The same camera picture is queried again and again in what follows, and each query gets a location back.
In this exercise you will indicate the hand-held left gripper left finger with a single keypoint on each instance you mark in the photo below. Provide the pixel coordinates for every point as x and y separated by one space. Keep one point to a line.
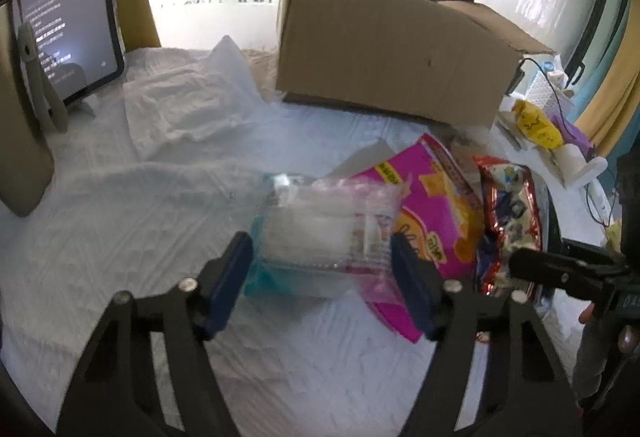
230 277

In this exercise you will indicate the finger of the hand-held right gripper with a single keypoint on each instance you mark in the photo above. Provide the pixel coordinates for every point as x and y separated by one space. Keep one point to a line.
550 269
590 249

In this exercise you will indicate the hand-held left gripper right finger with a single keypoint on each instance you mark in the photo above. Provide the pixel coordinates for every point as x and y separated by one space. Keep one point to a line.
412 282

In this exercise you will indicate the clear wafer packet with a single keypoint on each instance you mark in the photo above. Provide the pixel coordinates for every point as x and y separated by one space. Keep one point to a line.
320 232

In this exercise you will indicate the brown cardboard box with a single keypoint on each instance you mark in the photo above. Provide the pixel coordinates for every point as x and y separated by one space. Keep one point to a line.
390 57

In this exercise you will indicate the person's right hand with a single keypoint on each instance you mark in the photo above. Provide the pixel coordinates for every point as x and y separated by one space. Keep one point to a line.
626 342

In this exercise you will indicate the pale yellow cloth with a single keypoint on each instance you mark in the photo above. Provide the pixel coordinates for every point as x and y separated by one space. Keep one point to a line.
614 234

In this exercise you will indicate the white tube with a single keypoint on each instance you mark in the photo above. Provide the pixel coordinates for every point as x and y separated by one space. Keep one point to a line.
600 197

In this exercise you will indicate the red foil snack packet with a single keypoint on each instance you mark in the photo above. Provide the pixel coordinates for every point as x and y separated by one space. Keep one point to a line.
510 212

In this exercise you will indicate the pink snack packet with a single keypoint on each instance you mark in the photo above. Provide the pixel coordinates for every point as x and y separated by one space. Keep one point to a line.
440 217

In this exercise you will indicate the white plastic stand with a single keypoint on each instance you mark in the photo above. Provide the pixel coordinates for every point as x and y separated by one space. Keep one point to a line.
580 164

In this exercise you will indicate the purple cloth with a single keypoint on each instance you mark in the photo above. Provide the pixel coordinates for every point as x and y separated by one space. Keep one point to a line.
575 134

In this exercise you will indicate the yellow plastic packet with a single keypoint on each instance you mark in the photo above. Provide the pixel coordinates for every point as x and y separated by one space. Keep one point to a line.
537 127

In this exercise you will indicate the white tissue pack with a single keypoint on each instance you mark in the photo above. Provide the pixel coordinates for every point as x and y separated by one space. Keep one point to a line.
510 129

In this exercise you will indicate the white perforated basket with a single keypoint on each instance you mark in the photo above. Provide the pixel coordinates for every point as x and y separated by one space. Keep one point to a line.
542 92

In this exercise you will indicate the white paper towel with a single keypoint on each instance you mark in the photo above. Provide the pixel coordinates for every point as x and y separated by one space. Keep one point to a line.
190 107

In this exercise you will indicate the teal curtain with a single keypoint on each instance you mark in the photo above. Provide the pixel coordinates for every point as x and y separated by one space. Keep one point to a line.
620 42

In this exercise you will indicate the grey tablet stand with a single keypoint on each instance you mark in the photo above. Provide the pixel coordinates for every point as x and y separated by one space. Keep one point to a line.
37 72

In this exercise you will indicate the tablet computer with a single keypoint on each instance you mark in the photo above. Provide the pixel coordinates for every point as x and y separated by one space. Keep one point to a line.
65 27

